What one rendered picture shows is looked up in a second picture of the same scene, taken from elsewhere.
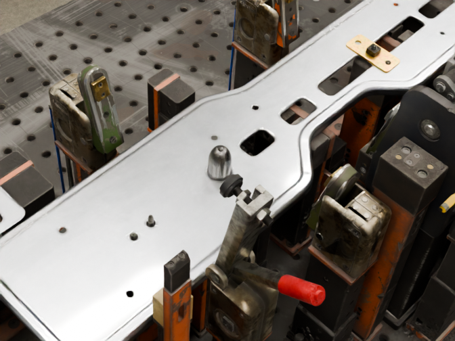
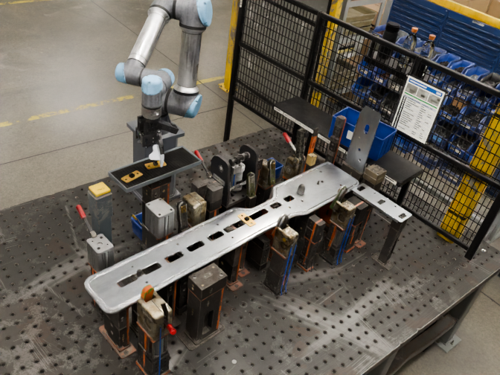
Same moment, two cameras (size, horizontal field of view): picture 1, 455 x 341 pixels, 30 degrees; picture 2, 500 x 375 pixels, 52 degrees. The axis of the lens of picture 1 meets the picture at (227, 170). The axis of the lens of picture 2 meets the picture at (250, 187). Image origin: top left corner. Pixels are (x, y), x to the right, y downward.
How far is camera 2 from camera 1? 2.67 m
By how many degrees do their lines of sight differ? 92
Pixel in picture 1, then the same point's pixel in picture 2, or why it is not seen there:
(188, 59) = (302, 326)
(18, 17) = not seen: outside the picture
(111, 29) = (342, 347)
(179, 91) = (314, 218)
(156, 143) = (319, 201)
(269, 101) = (285, 208)
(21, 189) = (355, 200)
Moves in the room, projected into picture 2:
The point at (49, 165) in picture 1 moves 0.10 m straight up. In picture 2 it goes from (352, 283) to (357, 268)
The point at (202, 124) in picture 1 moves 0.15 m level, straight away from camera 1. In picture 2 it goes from (306, 204) to (306, 226)
